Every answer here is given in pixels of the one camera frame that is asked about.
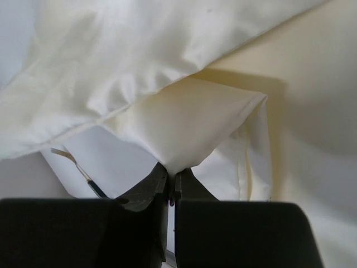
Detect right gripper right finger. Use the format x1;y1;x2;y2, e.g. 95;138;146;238
175;169;323;267

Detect gold fork green handle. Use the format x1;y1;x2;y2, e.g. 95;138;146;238
50;148;108;198

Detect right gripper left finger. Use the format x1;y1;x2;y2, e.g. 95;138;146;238
1;164;169;267

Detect cream cloth placemat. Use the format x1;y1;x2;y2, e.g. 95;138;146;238
0;0;357;203

